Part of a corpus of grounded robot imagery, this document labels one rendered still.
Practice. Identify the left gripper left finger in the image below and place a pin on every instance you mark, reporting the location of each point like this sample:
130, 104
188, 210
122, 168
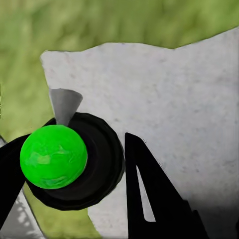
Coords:
12, 178

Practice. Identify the insectifuge atomizer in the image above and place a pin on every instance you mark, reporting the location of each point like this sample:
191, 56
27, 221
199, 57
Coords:
73, 161

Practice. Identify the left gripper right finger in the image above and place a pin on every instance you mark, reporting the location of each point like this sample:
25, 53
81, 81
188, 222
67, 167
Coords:
173, 219

